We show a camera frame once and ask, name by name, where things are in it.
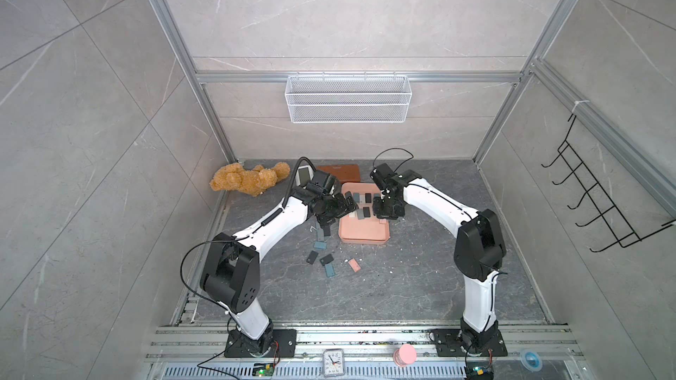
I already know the pink storage tray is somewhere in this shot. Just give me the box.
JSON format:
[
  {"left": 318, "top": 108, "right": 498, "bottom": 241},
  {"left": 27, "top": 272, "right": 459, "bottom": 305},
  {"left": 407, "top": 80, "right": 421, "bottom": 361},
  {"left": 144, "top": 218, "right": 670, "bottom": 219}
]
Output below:
[{"left": 338, "top": 182, "right": 391, "bottom": 245}]

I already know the black eraser pile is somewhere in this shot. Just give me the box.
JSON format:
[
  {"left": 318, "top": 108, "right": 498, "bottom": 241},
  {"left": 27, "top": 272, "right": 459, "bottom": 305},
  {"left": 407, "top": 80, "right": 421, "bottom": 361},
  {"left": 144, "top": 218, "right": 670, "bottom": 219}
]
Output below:
[
  {"left": 320, "top": 254, "right": 334, "bottom": 266},
  {"left": 306, "top": 251, "right": 319, "bottom": 265}
]

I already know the teal eraser pile bottom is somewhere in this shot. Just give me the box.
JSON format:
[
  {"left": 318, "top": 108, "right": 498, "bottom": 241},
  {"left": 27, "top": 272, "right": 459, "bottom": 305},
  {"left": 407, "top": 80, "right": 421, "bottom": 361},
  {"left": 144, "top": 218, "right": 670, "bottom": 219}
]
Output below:
[{"left": 324, "top": 263, "right": 336, "bottom": 278}]

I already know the pink eraser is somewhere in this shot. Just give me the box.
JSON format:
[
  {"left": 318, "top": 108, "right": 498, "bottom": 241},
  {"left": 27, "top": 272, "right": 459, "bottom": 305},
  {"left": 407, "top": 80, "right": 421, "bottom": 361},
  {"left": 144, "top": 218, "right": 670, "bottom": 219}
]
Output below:
[{"left": 348, "top": 259, "right": 361, "bottom": 273}]

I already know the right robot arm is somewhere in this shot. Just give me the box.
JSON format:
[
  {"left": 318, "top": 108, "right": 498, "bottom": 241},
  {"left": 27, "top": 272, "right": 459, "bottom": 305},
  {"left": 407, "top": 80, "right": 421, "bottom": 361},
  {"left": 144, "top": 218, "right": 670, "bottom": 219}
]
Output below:
[{"left": 370, "top": 163, "right": 506, "bottom": 355}]

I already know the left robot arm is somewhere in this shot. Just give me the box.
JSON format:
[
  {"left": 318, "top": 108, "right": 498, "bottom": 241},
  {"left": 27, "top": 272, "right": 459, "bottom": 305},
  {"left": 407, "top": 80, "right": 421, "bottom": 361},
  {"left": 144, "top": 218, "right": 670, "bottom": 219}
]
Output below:
[{"left": 188, "top": 157, "right": 357, "bottom": 356}]

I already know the white digital clock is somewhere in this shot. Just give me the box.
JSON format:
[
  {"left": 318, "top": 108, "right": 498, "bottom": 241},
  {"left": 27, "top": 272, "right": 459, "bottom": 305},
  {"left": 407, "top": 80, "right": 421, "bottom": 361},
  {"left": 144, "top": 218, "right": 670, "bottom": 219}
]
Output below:
[{"left": 295, "top": 165, "right": 314, "bottom": 186}]

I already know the brown leather case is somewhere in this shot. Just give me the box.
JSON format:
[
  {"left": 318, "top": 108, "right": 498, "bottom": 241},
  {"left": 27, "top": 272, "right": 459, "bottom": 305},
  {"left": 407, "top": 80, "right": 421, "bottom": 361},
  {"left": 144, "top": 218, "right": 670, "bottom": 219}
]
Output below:
[{"left": 317, "top": 164, "right": 361, "bottom": 184}]

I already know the brown teddy bear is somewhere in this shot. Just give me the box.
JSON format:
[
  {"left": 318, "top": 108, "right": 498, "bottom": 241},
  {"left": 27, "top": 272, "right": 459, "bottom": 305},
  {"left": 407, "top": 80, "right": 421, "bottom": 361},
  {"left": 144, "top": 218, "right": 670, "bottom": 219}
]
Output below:
[{"left": 209, "top": 162, "right": 290, "bottom": 197}]

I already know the pink round cap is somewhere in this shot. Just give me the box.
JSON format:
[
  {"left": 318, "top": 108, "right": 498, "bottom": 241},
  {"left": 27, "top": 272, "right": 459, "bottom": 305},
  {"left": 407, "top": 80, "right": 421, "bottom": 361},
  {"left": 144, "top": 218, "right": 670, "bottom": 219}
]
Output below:
[{"left": 393, "top": 344, "right": 417, "bottom": 368}]

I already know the small analog clock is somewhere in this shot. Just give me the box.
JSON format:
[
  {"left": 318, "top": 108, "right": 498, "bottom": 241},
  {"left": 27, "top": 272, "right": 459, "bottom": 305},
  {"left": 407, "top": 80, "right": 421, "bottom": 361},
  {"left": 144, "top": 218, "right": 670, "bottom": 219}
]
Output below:
[{"left": 322, "top": 348, "right": 346, "bottom": 378}]

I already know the blue tape roll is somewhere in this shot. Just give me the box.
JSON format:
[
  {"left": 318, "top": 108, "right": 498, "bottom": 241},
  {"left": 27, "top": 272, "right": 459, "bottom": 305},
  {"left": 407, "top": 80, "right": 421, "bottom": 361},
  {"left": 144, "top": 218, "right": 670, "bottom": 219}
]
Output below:
[{"left": 520, "top": 349, "right": 543, "bottom": 372}]

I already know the white wire mesh basket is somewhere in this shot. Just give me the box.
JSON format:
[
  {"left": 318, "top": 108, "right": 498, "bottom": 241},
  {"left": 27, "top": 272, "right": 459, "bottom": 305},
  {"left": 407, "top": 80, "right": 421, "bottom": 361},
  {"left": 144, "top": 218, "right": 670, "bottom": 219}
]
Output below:
[{"left": 284, "top": 75, "right": 413, "bottom": 124}]

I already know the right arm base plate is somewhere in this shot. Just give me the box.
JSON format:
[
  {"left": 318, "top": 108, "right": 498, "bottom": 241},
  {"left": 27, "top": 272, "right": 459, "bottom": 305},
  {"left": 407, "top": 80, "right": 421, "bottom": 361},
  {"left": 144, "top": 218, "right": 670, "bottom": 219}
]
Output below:
[{"left": 429, "top": 327, "right": 508, "bottom": 357}]

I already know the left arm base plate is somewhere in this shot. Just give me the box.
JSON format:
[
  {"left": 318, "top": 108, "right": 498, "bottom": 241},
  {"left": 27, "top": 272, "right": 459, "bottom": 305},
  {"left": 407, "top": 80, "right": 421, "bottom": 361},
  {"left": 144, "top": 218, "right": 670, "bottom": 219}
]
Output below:
[{"left": 224, "top": 329, "right": 298, "bottom": 358}]

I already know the black wire hook rack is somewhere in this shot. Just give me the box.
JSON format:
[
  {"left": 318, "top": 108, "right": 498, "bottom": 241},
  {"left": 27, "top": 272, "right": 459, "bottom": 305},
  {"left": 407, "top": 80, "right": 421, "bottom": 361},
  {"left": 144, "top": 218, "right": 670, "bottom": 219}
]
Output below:
[{"left": 540, "top": 114, "right": 675, "bottom": 253}]

